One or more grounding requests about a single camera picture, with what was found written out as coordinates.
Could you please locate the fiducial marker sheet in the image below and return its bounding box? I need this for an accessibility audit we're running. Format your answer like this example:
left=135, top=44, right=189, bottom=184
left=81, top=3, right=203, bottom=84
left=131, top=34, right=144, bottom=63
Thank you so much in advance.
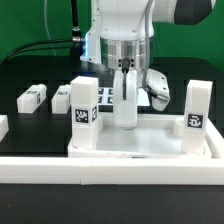
left=98, top=87, right=150, bottom=106

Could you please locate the white front fence bar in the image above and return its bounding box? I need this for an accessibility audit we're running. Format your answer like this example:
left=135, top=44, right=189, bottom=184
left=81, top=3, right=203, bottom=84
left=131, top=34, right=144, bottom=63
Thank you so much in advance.
left=0, top=157, right=224, bottom=185

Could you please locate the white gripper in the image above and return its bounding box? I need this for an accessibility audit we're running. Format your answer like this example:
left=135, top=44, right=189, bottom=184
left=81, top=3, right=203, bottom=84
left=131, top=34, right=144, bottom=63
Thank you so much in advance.
left=113, top=70, right=138, bottom=129

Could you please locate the white desk top tray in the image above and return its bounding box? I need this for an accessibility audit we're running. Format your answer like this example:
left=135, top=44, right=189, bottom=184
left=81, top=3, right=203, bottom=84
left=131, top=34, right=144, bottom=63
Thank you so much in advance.
left=68, top=113, right=224, bottom=159

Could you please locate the black cable connector post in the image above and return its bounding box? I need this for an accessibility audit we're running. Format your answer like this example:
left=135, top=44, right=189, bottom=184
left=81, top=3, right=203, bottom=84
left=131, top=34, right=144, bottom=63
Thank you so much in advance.
left=70, top=0, right=83, bottom=59

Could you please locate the black cable bundle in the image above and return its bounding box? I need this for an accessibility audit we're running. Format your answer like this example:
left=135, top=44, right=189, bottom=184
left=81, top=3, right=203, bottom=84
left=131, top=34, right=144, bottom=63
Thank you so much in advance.
left=2, top=37, right=84, bottom=64

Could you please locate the white left fence bar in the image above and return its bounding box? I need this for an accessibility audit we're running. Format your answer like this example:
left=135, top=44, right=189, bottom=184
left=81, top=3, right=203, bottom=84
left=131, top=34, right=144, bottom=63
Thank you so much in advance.
left=0, top=115, right=9, bottom=142

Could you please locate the white fence bar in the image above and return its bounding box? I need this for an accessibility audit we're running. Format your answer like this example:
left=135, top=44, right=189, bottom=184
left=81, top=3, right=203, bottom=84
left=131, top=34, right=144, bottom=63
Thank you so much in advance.
left=0, top=157, right=224, bottom=185
left=0, top=115, right=9, bottom=142

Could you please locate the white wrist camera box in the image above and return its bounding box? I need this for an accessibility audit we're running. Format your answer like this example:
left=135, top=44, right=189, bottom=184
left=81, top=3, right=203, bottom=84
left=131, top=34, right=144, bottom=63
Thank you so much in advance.
left=142, top=69, right=170, bottom=111

